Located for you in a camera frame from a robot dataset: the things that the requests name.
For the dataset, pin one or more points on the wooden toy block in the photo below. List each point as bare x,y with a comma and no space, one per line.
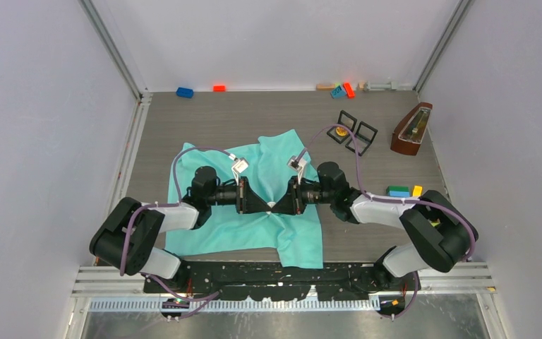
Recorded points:
325,86

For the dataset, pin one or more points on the orange-red toy brick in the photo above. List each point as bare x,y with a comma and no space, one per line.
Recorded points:
348,90

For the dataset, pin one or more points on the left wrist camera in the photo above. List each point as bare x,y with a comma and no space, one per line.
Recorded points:
239,165

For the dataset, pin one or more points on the black brooch display case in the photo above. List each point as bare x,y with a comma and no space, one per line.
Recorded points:
364,137

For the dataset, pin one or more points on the brown wooden metronome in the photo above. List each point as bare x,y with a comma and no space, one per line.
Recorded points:
408,135

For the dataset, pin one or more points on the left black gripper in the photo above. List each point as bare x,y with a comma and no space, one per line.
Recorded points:
247,200

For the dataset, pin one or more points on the teal toy block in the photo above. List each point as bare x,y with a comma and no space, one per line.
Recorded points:
338,92

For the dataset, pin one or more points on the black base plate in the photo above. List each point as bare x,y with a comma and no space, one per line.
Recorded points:
237,281

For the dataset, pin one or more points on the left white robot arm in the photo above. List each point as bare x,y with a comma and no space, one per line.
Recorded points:
126,239

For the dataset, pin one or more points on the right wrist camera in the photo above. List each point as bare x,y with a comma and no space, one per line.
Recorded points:
298,164

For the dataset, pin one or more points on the small orange toy brick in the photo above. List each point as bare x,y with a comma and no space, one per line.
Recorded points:
219,88

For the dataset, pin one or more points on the teal t-shirt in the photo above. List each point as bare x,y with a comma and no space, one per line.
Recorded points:
297,238

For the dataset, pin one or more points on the blue toy brick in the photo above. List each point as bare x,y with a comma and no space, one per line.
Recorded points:
184,92

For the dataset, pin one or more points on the yellow arch toy block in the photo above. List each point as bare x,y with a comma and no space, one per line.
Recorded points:
417,191

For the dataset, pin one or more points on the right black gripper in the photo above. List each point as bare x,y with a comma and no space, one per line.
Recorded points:
293,202

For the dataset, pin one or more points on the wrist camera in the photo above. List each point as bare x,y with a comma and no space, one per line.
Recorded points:
298,164
239,165

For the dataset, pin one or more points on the stacked green blue grey bricks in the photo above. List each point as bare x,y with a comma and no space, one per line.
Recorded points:
398,191

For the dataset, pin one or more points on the black case with gold brooch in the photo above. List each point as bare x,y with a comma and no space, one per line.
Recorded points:
340,132

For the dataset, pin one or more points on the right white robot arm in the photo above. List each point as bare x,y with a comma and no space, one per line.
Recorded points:
439,236

